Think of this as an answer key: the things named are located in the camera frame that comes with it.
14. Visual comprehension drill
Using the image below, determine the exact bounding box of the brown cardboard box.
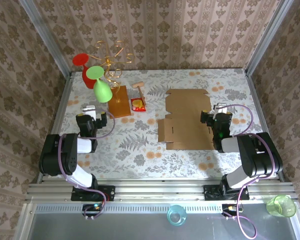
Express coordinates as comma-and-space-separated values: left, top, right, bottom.
156, 88, 216, 151

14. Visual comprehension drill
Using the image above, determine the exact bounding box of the green plastic wine glass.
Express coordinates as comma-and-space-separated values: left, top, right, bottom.
86, 65, 113, 103

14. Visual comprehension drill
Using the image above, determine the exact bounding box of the red snack packet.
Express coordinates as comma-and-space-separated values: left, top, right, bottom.
129, 97, 147, 112

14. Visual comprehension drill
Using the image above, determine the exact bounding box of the floral tablecloth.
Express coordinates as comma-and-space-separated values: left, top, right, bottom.
51, 68, 278, 180

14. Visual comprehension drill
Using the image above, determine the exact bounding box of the small wooden mallet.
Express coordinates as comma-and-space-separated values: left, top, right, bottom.
131, 81, 147, 106

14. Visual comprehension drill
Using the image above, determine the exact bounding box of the red plastic wine glass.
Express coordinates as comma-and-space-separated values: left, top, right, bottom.
72, 52, 96, 90

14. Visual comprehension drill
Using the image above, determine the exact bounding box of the small black circuit board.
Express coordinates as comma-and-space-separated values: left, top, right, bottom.
82, 203, 105, 217
221, 203, 243, 217

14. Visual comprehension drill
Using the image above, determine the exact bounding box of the perforated metal strip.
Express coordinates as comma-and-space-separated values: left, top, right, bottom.
34, 203, 300, 213

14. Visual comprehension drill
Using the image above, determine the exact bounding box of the blue plastic cup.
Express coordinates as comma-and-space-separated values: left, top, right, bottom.
166, 204, 188, 228

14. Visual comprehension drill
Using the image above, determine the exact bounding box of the green plastic cup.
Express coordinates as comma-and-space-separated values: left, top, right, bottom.
266, 194, 297, 218

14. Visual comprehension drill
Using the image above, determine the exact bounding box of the grey metal shelf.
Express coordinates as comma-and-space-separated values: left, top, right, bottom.
13, 202, 300, 240

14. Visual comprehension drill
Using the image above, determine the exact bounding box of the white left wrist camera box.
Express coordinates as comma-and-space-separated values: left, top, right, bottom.
81, 105, 96, 117

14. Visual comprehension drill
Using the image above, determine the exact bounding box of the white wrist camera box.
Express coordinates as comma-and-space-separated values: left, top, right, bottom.
81, 105, 96, 117
213, 102, 228, 115

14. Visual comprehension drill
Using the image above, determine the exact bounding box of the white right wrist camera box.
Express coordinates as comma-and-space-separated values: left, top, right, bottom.
213, 102, 228, 115

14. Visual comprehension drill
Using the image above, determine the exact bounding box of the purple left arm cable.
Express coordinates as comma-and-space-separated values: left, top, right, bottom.
57, 108, 117, 221

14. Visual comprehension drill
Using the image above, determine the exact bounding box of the aluminium table side rail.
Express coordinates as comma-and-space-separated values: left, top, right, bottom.
36, 71, 75, 185
244, 69, 286, 181

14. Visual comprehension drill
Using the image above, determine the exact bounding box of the gold wire rack wooden base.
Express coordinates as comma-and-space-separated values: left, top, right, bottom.
87, 39, 135, 120

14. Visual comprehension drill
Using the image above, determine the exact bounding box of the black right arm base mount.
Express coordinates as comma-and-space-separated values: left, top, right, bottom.
203, 184, 250, 201

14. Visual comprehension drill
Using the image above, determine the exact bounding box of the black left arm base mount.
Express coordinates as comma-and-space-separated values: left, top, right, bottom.
71, 185, 116, 202

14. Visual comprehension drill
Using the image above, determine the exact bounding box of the long aluminium extrusion rail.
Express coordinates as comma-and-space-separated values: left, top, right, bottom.
24, 178, 297, 202

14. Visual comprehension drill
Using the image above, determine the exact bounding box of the aluminium corner post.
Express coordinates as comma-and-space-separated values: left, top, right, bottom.
18, 0, 72, 78
246, 0, 295, 76

